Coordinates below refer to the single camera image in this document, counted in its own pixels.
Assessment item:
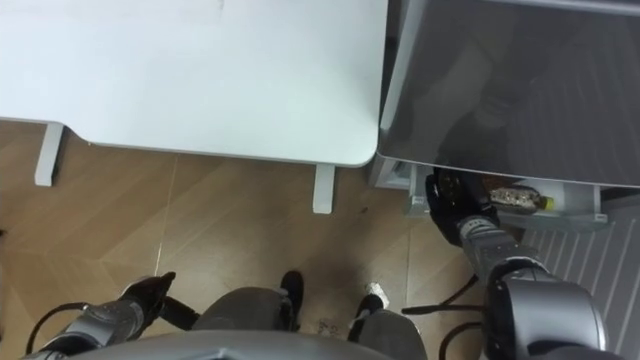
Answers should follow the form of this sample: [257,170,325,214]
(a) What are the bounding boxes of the grey fridge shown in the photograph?
[368,0,640,192]

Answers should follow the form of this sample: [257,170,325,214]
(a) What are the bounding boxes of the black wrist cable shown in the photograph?
[401,273,487,360]
[24,301,90,356]

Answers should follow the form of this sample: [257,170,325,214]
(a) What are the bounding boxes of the white desk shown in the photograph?
[0,0,389,216]

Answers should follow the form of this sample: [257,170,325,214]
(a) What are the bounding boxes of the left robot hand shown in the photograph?
[119,271,202,332]

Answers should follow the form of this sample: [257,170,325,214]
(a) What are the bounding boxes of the drink bottle with yellow cap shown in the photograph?
[487,184,556,216]

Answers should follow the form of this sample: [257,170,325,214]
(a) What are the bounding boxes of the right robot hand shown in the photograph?
[424,167,501,247]

